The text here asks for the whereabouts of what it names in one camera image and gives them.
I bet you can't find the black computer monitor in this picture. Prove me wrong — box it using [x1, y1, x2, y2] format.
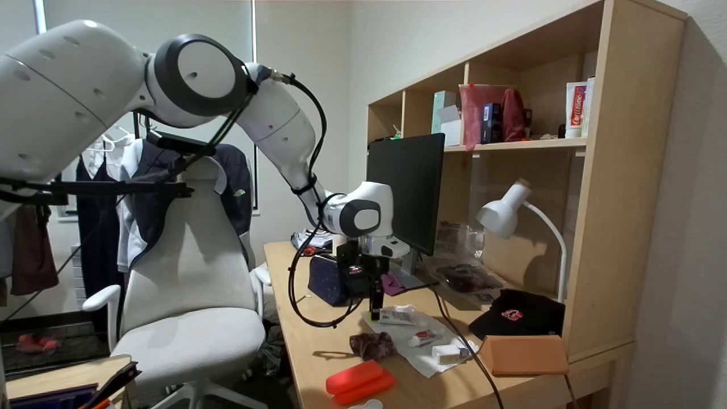
[365, 131, 448, 292]

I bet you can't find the red bag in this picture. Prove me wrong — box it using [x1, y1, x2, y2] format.
[457, 82, 532, 147]

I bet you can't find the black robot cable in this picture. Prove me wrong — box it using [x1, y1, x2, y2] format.
[271, 67, 359, 330]

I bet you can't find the wooden side table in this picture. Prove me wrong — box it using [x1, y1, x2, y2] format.
[3, 351, 143, 409]

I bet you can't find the purple flat item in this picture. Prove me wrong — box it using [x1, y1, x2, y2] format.
[380, 270, 428, 297]

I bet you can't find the black desk cable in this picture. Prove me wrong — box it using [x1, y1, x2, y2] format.
[430, 283, 510, 409]

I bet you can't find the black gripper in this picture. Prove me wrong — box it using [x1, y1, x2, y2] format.
[334, 238, 393, 322]

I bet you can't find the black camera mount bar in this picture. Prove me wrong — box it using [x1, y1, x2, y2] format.
[0, 171, 195, 208]

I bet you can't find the black cap with red patch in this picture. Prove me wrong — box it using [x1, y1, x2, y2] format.
[468, 285, 568, 341]

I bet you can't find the white box with red print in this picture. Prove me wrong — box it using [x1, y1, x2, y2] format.
[563, 76, 598, 141]

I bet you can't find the dark maroon cloth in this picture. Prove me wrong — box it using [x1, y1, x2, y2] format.
[347, 330, 401, 363]

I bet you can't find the white desk lamp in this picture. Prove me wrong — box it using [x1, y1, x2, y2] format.
[476, 177, 570, 304]

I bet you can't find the plain white box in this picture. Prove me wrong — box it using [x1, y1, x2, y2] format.
[438, 105, 465, 150]

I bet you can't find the navy hanging garment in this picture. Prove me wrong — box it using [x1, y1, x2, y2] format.
[75, 155, 122, 297]

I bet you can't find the black tray with red object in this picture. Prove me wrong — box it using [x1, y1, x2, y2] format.
[0, 309, 110, 381]

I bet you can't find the red plastic case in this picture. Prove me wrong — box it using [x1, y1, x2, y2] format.
[325, 359, 401, 409]

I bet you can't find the teal box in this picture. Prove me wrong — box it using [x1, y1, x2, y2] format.
[430, 88, 461, 135]

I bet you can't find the tan cardboard box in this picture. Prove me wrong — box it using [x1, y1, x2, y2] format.
[477, 334, 570, 379]

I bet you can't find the small grey packet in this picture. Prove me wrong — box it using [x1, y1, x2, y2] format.
[436, 344, 477, 366]

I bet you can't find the navy jacket with white shirt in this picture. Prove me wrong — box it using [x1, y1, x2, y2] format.
[116, 134, 258, 270]

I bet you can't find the maroon hanging garment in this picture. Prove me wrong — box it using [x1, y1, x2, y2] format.
[10, 202, 61, 297]

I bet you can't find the wooden shelf hutch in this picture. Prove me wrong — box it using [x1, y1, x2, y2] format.
[365, 0, 690, 363]

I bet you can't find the white office chair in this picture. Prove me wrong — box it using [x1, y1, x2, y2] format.
[80, 155, 276, 409]

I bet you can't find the navy star-print pouch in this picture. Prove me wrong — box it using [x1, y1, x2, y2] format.
[307, 254, 350, 309]

